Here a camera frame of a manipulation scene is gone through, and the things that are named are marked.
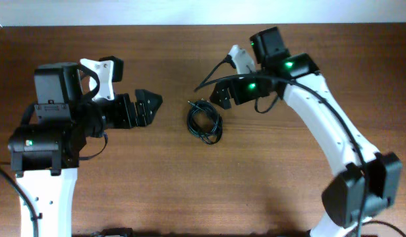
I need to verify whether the black USB cable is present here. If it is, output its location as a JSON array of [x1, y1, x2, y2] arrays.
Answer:
[[186, 98, 224, 145]]

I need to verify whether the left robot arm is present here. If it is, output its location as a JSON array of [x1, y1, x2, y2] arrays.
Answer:
[[8, 57, 163, 236]]

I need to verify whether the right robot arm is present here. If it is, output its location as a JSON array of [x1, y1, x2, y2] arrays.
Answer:
[[210, 27, 402, 236]]

